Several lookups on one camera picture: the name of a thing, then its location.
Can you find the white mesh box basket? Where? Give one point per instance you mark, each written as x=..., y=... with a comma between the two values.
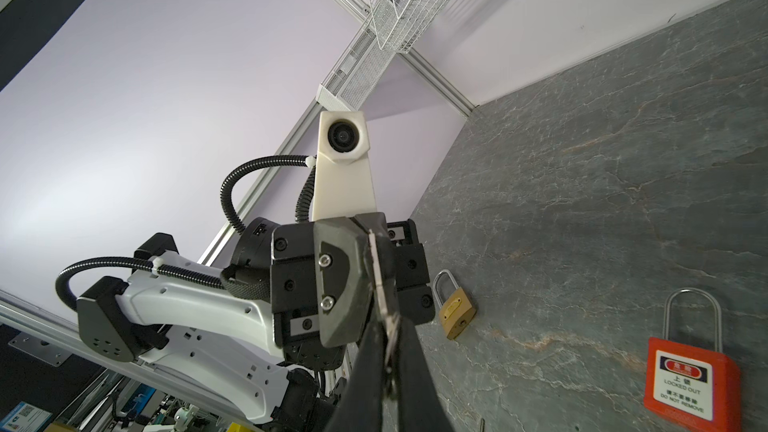
x=356, y=73

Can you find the red safety padlock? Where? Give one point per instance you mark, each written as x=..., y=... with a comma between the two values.
x=696, y=388

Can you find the silver key with ring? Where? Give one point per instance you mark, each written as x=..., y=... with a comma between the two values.
x=386, y=301

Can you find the brass padlock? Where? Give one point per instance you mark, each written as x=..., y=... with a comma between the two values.
x=457, y=310

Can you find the aluminium front rail frame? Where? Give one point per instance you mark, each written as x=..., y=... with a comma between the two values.
x=41, y=324

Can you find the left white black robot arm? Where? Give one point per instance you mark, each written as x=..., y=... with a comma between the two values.
x=212, y=325

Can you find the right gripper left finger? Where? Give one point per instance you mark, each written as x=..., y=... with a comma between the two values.
x=361, y=405

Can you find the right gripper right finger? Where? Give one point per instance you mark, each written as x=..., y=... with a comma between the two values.
x=418, y=405

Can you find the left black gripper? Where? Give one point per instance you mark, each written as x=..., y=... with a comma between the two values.
x=314, y=319

